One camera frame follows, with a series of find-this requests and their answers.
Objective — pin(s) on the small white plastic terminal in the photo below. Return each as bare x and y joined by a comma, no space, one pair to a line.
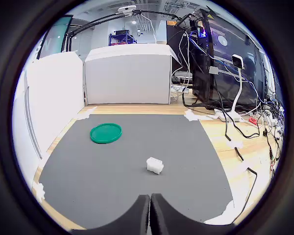
154,166

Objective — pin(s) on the round green lid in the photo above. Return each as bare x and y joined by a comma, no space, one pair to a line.
105,133

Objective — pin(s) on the dark grey mat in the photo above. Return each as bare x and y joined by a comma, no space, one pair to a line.
137,147

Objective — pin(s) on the white tape piece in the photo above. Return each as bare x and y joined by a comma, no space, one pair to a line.
88,113
245,167
236,144
192,115
40,192

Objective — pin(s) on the small red connector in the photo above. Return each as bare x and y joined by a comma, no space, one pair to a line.
253,120

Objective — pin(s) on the white partition box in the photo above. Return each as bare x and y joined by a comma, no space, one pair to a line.
22,127
127,76
58,85

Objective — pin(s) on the small grey hub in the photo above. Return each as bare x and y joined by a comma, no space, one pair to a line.
213,70

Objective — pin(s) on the black computer tower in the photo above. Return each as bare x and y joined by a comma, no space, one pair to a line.
225,49

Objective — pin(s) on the blue shelf cart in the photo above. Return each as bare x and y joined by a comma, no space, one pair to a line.
122,38

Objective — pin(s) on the teal panel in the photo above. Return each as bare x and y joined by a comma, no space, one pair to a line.
55,36

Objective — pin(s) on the white overhead webcam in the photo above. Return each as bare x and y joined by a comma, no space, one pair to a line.
126,8

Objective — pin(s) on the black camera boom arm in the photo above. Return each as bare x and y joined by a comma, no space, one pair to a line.
95,20

